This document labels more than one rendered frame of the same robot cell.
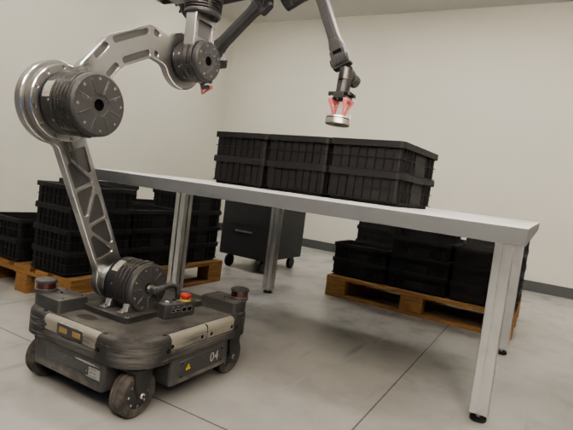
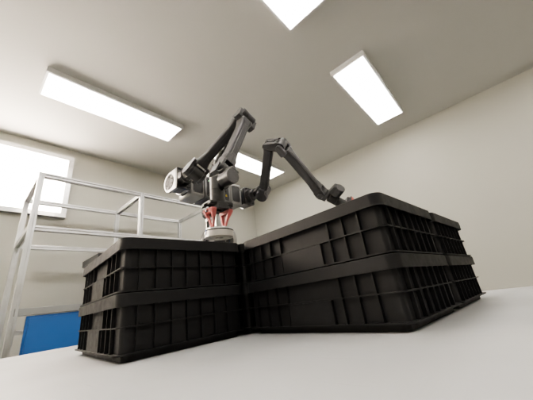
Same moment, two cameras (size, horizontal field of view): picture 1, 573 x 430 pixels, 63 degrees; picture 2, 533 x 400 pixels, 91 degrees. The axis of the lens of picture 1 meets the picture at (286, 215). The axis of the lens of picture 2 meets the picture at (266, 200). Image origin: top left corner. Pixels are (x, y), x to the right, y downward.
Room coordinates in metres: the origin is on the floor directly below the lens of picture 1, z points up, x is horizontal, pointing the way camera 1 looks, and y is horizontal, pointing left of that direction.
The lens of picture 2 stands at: (2.35, -1.04, 0.77)
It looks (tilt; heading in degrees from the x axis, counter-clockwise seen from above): 21 degrees up; 101
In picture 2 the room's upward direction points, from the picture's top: 8 degrees counter-clockwise
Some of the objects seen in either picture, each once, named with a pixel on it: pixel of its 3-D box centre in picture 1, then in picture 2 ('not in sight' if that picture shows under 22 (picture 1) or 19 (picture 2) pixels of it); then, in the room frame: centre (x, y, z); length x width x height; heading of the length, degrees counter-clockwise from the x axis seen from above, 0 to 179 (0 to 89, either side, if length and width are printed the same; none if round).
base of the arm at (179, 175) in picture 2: not in sight; (186, 176); (1.71, 0.12, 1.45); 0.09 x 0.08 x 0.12; 61
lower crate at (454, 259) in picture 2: not in sight; (396, 287); (2.55, -0.09, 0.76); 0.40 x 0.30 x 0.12; 146
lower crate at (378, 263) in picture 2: not in sight; (346, 295); (2.38, -0.34, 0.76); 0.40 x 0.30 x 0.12; 146
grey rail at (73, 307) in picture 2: not in sight; (135, 301); (0.57, 1.21, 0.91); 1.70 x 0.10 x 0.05; 61
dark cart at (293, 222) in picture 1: (265, 215); not in sight; (3.99, 0.18, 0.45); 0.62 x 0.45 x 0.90; 151
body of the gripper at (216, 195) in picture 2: (343, 89); (217, 198); (2.00, -0.17, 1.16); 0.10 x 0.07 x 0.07; 55
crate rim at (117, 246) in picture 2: (386, 149); (158, 260); (1.88, -0.36, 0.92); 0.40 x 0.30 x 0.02; 146
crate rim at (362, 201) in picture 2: not in sight; (331, 232); (2.38, -0.34, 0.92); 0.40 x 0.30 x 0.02; 146
